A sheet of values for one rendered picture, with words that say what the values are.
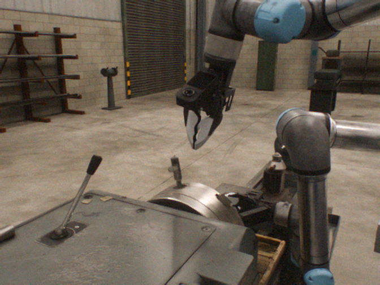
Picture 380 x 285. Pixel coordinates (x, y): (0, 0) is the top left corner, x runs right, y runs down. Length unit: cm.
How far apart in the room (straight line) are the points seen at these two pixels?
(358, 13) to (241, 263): 46
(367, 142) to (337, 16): 49
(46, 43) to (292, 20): 882
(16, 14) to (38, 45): 81
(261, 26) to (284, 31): 4
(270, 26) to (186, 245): 41
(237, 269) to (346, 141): 60
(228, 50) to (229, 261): 40
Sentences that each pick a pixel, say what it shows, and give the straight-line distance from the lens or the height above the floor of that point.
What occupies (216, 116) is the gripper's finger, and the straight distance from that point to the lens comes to 73.
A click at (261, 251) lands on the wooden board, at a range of 133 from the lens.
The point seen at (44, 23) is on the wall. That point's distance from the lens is 934.
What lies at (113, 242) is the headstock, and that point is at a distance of 67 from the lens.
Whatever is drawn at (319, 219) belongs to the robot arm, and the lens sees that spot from 99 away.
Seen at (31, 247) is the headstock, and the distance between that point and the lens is 70.
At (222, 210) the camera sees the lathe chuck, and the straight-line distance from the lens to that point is 89.
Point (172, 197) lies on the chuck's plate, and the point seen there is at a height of 124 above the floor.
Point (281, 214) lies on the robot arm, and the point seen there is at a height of 109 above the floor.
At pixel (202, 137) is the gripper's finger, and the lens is 76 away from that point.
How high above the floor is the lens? 160
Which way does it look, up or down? 16 degrees down
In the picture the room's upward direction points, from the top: straight up
